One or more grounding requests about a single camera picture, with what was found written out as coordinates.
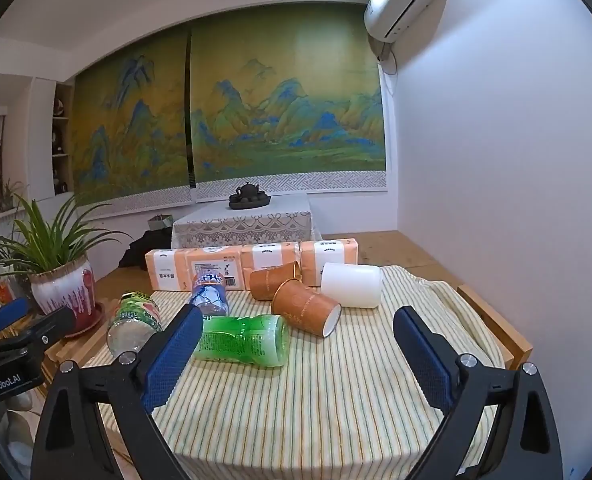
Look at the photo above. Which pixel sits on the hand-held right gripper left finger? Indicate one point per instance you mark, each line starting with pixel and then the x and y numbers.
pixel 171 355

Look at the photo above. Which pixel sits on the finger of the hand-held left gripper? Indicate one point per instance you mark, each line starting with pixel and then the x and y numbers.
pixel 45 327
pixel 3 310

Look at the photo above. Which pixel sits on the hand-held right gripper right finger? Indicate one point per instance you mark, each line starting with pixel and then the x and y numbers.
pixel 426 355

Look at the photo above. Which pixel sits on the white cup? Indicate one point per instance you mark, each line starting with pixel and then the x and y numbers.
pixel 351 285

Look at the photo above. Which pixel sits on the orange paper cup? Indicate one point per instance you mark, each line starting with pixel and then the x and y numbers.
pixel 301 307
pixel 271 280

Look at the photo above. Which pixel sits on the potted green plant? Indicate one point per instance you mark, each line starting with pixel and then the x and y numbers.
pixel 58 290

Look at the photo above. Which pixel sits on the red plant saucer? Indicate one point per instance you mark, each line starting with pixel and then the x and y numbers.
pixel 93 317

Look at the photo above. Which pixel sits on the clear bottle green red label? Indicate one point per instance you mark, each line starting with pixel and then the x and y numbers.
pixel 130 322

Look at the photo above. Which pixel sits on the blue label plastic bottle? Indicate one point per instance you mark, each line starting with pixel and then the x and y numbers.
pixel 209 292

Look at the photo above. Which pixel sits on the green plastic bottle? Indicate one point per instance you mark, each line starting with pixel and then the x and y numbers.
pixel 246 340

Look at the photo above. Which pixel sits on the wooden table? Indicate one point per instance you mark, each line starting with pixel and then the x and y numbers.
pixel 506 330

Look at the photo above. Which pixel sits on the orange tissue pack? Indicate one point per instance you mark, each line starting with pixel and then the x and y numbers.
pixel 271 255
pixel 168 270
pixel 328 252
pixel 210 262

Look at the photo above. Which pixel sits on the black bag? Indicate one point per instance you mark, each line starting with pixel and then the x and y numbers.
pixel 143 250

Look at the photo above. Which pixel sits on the striped tablecloth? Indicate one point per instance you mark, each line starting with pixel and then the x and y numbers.
pixel 301 400

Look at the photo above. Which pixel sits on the small green box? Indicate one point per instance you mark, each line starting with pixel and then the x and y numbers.
pixel 160 222

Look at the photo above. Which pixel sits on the low table with lace cloth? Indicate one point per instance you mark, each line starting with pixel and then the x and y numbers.
pixel 246 225

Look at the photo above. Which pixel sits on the dark tea tray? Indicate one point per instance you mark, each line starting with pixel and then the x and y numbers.
pixel 250 204

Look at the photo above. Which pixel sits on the dark teapot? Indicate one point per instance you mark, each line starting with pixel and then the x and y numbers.
pixel 247 191

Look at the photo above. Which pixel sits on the white air conditioner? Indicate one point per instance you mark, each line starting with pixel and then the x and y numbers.
pixel 403 0

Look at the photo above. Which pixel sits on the wall shelf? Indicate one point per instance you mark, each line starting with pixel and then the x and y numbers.
pixel 61 140

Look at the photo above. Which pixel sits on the landscape painting wall hanging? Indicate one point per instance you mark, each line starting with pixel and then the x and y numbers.
pixel 130 120
pixel 291 105

